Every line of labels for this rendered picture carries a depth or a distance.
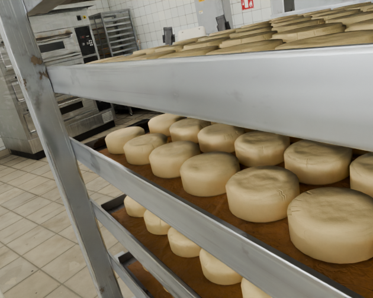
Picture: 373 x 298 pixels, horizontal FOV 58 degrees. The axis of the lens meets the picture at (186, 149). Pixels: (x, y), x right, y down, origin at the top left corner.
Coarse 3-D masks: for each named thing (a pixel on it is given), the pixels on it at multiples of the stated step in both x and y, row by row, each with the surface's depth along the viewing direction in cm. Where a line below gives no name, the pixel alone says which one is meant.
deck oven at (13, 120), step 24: (48, 24) 459; (72, 24) 486; (0, 48) 414; (48, 48) 460; (72, 48) 486; (96, 48) 519; (0, 72) 423; (0, 96) 454; (72, 96) 496; (0, 120) 488; (24, 120) 446; (72, 120) 490; (96, 120) 530; (24, 144) 465
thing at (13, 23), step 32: (0, 0) 35; (0, 32) 38; (32, 32) 38; (32, 64) 38; (32, 96) 39; (64, 128) 41; (64, 160) 42; (64, 192) 43; (96, 224) 46; (96, 256) 47; (96, 288) 50
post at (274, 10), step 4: (272, 0) 60; (276, 0) 60; (280, 0) 59; (284, 0) 59; (288, 0) 59; (292, 0) 60; (272, 4) 61; (276, 4) 60; (280, 4) 59; (284, 4) 59; (288, 4) 59; (292, 4) 60; (272, 8) 61; (276, 8) 60; (280, 8) 60; (284, 8) 59; (288, 8) 60; (292, 8) 60; (272, 12) 61; (276, 12) 61; (280, 12) 60
